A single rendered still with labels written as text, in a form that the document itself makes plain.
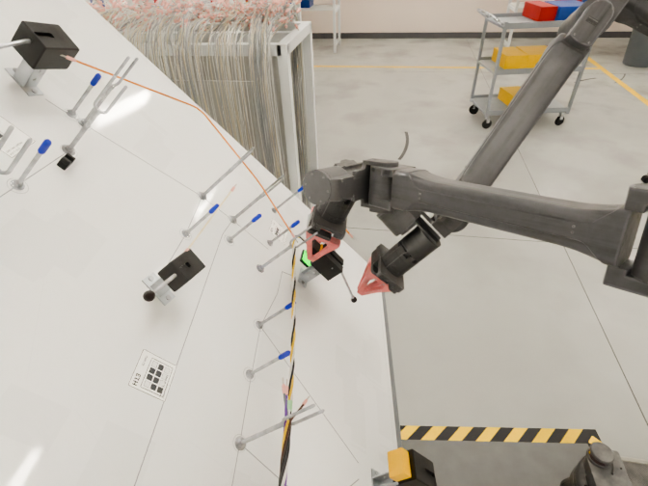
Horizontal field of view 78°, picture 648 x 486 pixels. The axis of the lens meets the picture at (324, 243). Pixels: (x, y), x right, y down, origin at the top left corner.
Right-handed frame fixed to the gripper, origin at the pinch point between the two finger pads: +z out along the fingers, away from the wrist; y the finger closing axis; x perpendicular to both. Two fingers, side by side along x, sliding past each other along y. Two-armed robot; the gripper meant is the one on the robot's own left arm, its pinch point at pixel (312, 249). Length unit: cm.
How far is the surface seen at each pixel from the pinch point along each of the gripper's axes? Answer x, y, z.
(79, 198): -34.8, 21.3, -8.7
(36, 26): -47, 11, -24
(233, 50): -37, -54, -15
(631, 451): 157, -30, 55
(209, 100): -40, -57, 3
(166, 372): -15.2, 35.7, 0.4
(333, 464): 13.1, 33.2, 13.6
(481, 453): 103, -25, 80
